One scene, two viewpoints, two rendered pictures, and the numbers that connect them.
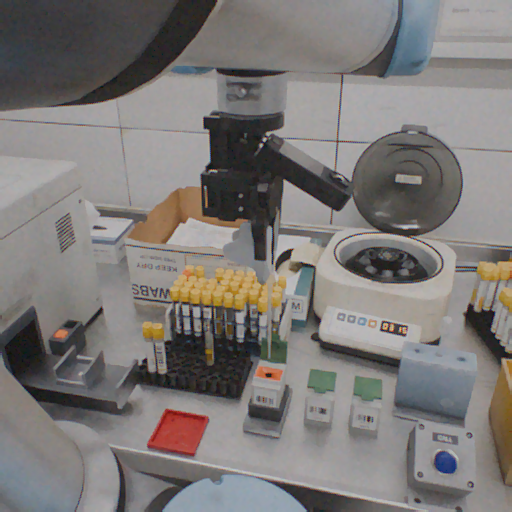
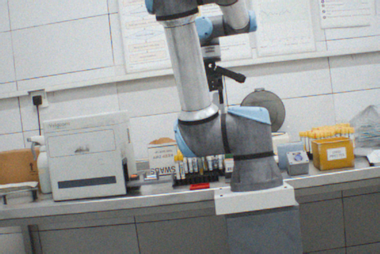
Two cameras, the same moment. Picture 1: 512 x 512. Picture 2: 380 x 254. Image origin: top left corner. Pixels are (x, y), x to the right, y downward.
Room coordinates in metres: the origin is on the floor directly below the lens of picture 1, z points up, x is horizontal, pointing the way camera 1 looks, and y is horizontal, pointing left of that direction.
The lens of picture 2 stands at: (-1.09, 0.40, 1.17)
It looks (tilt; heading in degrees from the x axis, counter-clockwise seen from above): 3 degrees down; 350
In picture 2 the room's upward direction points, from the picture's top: 7 degrees counter-clockwise
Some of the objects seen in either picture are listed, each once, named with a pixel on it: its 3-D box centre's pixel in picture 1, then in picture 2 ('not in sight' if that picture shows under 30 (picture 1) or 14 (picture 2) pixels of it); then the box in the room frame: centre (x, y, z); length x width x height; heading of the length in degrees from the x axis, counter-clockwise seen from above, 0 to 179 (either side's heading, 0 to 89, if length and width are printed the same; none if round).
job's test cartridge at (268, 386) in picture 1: (269, 389); (231, 168); (0.56, -0.02, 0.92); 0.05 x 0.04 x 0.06; 165
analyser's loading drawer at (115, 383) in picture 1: (67, 369); (145, 178); (0.60, 0.29, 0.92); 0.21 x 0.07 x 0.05; 77
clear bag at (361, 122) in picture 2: not in sight; (364, 125); (0.87, -0.78, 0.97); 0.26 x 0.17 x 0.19; 91
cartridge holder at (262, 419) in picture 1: (268, 403); (231, 175); (0.56, -0.02, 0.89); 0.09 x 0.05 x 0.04; 165
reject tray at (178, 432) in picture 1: (179, 431); (199, 186); (0.52, 0.11, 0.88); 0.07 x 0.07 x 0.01; 77
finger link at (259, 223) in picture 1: (261, 224); (220, 91); (0.53, -0.01, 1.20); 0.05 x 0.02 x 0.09; 165
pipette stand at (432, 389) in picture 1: (433, 381); (290, 156); (0.57, -0.26, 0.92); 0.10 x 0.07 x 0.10; 72
